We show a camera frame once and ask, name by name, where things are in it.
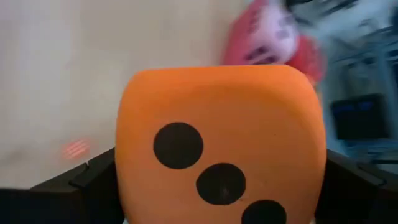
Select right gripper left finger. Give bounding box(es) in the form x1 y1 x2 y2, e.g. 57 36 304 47
0 147 125 224

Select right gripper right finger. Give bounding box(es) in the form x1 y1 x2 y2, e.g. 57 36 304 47
314 148 398 224

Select red foam die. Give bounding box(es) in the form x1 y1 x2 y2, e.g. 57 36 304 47
287 34 326 84

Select orange foam die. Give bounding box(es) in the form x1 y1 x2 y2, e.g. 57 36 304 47
114 64 327 224

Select pink foam die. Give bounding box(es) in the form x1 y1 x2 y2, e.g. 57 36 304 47
244 2 302 65

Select pink translucent plastic bin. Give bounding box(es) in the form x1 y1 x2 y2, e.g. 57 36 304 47
221 0 326 85

